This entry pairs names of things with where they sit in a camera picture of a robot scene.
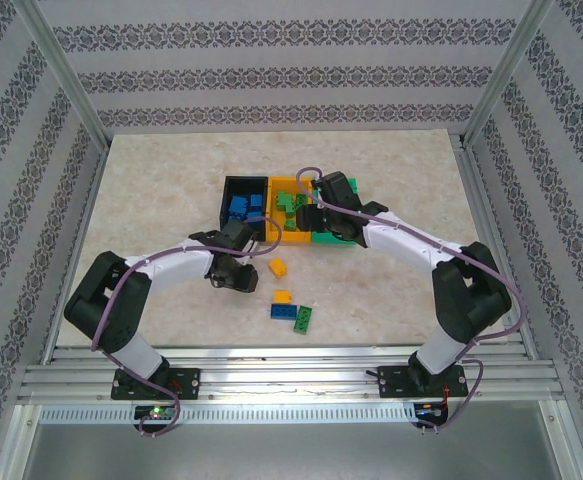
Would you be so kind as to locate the yellow lego brick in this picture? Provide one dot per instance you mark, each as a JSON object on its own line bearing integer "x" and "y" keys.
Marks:
{"x": 277, "y": 267}
{"x": 283, "y": 297}

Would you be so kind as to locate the long blue lego brick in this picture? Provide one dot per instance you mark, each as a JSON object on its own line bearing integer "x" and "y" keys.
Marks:
{"x": 254, "y": 216}

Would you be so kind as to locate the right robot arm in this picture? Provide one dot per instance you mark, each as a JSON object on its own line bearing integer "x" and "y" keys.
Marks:
{"x": 466, "y": 300}

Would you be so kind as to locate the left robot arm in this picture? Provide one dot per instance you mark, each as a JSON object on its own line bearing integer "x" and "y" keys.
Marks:
{"x": 106, "y": 300}

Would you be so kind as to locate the green plastic bin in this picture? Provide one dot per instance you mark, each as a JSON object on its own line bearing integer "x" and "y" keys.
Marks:
{"x": 333, "y": 240}

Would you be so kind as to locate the yellow plastic bin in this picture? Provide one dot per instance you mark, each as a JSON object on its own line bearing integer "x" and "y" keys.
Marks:
{"x": 291, "y": 240}

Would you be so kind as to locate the flat blue lego brick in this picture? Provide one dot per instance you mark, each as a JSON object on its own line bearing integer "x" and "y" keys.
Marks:
{"x": 283, "y": 311}

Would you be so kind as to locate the flat green lego brick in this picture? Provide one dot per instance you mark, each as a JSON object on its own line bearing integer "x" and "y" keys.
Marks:
{"x": 303, "y": 319}

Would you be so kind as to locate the black plastic bin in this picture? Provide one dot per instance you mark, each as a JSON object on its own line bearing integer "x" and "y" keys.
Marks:
{"x": 226, "y": 200}

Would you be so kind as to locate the aluminium mounting rails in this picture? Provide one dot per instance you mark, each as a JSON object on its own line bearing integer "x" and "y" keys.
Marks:
{"x": 291, "y": 380}

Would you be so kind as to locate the grey metal panel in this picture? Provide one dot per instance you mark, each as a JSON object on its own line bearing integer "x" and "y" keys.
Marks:
{"x": 291, "y": 450}

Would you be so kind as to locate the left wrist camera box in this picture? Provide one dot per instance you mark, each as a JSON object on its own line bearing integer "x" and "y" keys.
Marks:
{"x": 236, "y": 234}

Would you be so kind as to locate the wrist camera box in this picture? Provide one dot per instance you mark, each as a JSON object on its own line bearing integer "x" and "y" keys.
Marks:
{"x": 340, "y": 187}
{"x": 236, "y": 234}

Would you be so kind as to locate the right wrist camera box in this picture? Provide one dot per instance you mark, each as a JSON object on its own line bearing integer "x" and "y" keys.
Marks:
{"x": 340, "y": 187}

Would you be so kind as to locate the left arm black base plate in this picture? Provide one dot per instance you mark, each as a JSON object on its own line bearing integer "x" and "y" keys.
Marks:
{"x": 191, "y": 382}

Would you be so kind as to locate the aluminium side rail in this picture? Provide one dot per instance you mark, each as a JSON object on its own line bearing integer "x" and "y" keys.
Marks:
{"x": 89, "y": 200}
{"x": 480, "y": 200}

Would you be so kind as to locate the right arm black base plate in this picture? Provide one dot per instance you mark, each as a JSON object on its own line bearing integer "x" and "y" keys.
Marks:
{"x": 391, "y": 382}

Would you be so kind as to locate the aluminium frame post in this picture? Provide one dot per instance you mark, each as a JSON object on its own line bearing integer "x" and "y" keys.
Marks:
{"x": 508, "y": 70}
{"x": 62, "y": 70}

